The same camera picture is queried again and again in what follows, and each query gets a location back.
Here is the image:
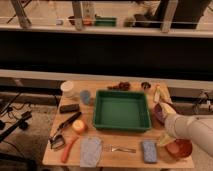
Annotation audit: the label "blue sponge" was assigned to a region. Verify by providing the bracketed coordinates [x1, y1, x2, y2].
[142, 140, 157, 163]

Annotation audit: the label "black handled knife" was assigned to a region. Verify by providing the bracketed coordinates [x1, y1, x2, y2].
[57, 112, 82, 131]

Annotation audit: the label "grey blue cloth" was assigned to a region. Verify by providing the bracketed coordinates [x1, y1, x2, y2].
[80, 137, 102, 168]

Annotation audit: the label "orange carrot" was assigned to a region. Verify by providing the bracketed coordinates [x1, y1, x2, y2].
[61, 136, 78, 163]

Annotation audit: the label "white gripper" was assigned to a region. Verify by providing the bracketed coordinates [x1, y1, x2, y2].
[157, 103, 182, 147]

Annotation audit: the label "green plastic tray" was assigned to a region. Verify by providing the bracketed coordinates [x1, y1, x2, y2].
[93, 90, 152, 132]

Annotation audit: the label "purple bowl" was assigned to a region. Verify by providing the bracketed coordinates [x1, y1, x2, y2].
[154, 102, 167, 125]

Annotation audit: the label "silver fork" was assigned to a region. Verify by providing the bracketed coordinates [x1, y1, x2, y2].
[103, 145, 136, 153]

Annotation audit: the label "red yellow apple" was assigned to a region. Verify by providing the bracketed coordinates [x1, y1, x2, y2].
[72, 120, 87, 134]

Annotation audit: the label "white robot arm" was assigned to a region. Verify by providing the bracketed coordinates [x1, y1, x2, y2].
[154, 102, 213, 157]

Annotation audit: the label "metal peeler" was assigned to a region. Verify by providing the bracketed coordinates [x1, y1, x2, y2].
[49, 131, 65, 150]

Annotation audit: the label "black cables on floor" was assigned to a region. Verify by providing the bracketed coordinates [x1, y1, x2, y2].
[0, 92, 34, 143]

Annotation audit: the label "white plastic cup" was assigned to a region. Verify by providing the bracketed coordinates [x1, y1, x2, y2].
[60, 81, 74, 98]

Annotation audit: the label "blue translucent cup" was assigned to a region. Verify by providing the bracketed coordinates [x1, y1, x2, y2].
[80, 90, 91, 105]

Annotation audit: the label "black rectangular block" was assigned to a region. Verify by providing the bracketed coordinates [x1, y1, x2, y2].
[59, 104, 80, 114]

